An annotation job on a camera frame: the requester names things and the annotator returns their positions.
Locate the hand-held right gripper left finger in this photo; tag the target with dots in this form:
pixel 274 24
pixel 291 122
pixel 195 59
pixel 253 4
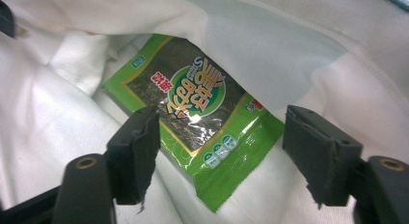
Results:
pixel 135 159

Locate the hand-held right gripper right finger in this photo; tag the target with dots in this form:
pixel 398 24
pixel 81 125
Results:
pixel 324 159

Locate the white orange green canvas bag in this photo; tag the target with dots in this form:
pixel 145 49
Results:
pixel 64 121

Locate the green seaweed snack packet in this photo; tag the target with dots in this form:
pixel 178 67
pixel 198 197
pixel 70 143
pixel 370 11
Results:
pixel 180 72

